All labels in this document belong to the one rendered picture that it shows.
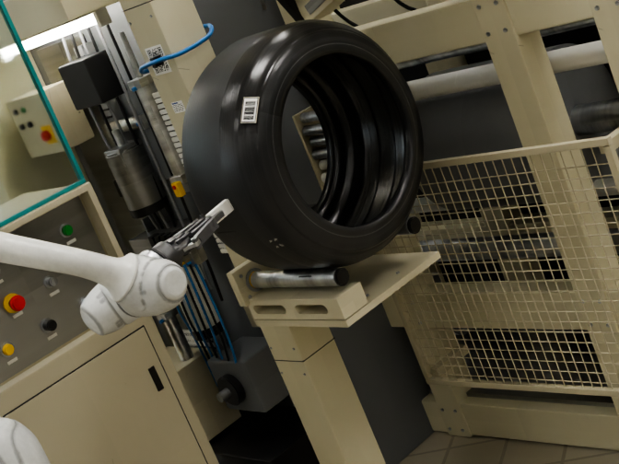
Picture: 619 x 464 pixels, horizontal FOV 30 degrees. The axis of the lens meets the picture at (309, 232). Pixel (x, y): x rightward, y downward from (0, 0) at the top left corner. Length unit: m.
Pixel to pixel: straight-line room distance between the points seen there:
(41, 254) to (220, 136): 0.55
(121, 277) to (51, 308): 0.91
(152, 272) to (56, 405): 0.95
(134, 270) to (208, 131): 0.51
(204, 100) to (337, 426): 1.04
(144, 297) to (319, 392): 1.02
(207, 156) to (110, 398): 0.85
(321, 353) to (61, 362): 0.70
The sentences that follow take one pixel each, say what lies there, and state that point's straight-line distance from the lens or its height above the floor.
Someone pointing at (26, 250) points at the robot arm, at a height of 1.32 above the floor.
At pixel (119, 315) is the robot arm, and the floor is 1.11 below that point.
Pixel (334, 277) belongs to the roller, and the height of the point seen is 0.91.
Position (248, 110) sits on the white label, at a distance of 2.59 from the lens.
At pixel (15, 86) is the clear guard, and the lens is 3.17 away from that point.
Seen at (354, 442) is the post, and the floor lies 0.33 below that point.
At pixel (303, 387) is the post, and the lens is 3.22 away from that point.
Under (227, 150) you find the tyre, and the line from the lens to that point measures 2.61.
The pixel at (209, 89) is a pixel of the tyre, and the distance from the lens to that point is 2.72.
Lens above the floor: 1.71
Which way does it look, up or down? 14 degrees down
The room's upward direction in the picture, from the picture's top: 22 degrees counter-clockwise
